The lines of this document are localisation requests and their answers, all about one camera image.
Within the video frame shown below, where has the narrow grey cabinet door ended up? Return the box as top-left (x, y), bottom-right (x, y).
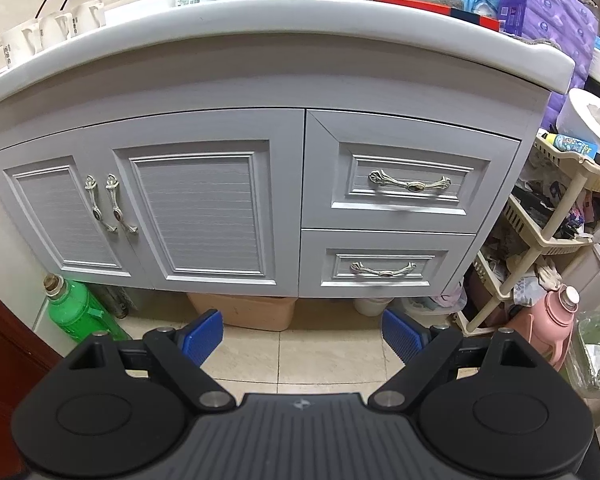
top-left (0, 146), bottom-right (141, 278)

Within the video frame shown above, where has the silver drawer handle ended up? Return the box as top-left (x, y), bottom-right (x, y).
top-left (368, 169), bottom-right (452, 195)
top-left (349, 260), bottom-right (417, 278)

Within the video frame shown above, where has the pink thermos jug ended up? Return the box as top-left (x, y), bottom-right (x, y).
top-left (510, 285), bottom-right (581, 371)

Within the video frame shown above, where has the pink plastic basin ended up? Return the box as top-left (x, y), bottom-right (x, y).
top-left (187, 292), bottom-right (298, 332)

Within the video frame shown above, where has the large grey drawer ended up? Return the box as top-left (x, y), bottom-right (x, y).
top-left (301, 109), bottom-right (522, 235)

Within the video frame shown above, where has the white washbasin countertop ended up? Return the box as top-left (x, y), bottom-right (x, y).
top-left (0, 0), bottom-right (576, 113)

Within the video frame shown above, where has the translucent plastic basin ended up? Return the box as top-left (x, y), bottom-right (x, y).
top-left (400, 287), bottom-right (468, 317)

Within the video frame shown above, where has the red flat box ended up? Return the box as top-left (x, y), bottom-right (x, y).
top-left (365, 0), bottom-right (501, 33)

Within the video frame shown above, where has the light purple tissue bundle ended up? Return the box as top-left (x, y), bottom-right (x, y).
top-left (525, 0), bottom-right (600, 131)

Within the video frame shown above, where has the silver door handle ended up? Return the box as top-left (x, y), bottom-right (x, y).
top-left (105, 174), bottom-right (139, 236)
top-left (83, 175), bottom-right (118, 234)

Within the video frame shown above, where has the colourful printed tube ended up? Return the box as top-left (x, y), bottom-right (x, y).
top-left (545, 132), bottom-right (600, 160)

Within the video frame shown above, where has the white mug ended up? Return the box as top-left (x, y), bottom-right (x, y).
top-left (71, 0), bottom-right (106, 31)
top-left (39, 11), bottom-right (76, 51)
top-left (0, 24), bottom-right (43, 68)

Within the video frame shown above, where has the red brown wooden door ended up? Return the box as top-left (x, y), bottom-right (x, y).
top-left (0, 277), bottom-right (63, 411)

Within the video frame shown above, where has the grey vanity cabinet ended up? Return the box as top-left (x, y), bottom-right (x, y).
top-left (0, 92), bottom-right (548, 301)

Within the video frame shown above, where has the beige plastic storage rack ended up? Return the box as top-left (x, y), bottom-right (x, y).
top-left (455, 132), bottom-right (600, 338)

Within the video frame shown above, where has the small white cup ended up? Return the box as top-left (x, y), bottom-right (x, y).
top-left (354, 296), bottom-right (396, 316)

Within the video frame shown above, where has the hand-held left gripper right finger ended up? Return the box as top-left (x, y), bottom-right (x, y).
top-left (367, 308), bottom-right (531, 413)

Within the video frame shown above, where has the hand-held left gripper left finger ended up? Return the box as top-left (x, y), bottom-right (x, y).
top-left (67, 309), bottom-right (233, 413)

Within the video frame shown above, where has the small grey drawer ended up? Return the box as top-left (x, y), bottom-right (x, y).
top-left (298, 229), bottom-right (473, 301)

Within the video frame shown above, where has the white toilet paper roll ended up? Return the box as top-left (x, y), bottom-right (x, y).
top-left (555, 87), bottom-right (600, 161)

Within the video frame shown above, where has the wide grey cabinet door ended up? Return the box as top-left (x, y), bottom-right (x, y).
top-left (111, 139), bottom-right (301, 297)

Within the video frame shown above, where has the trash bin with clear bag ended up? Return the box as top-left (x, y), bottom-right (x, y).
top-left (565, 310), bottom-right (600, 401)

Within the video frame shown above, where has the green plastic bottle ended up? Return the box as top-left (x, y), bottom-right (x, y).
top-left (42, 274), bottom-right (133, 345)

